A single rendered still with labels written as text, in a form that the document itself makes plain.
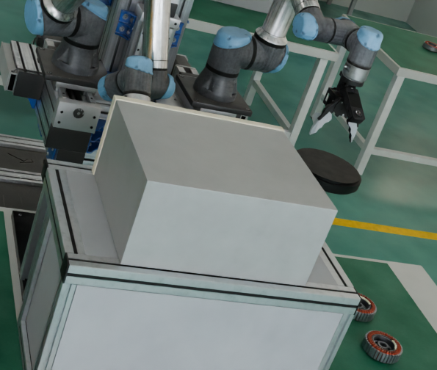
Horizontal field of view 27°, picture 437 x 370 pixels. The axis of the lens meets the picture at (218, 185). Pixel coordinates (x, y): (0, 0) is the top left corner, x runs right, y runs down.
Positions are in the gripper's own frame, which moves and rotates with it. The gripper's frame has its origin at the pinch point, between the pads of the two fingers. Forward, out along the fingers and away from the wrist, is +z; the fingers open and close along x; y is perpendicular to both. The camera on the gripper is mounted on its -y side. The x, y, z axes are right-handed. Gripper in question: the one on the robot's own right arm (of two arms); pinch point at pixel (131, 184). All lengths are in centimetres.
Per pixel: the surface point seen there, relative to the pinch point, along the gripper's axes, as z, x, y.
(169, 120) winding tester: -8.8, 3.2, -35.8
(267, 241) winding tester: 19, -15, -53
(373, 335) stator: 34, -74, -3
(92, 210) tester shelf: 13.4, 17.8, -31.1
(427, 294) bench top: 17, -111, 23
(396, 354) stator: 38, -78, -8
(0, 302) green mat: 33.4, 30.0, 1.7
